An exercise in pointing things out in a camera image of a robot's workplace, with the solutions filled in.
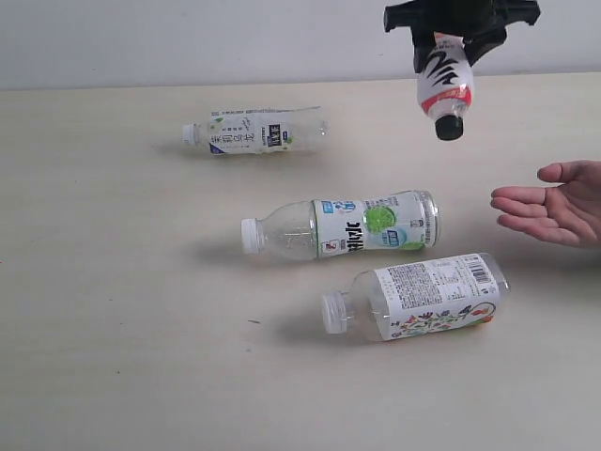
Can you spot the floral label clear bottle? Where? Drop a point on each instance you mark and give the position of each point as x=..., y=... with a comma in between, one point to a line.
x=425, y=297

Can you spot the white label tea bottle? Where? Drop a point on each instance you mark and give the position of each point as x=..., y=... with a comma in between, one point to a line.
x=254, y=131

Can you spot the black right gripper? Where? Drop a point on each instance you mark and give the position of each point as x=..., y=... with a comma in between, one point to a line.
x=425, y=17

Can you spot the pink white black-cap bottle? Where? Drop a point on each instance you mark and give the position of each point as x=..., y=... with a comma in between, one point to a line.
x=445, y=87

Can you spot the person's open hand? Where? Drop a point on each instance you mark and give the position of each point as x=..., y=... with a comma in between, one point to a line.
x=566, y=212

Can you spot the lime label clear bottle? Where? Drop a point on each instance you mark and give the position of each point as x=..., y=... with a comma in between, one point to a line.
x=322, y=228

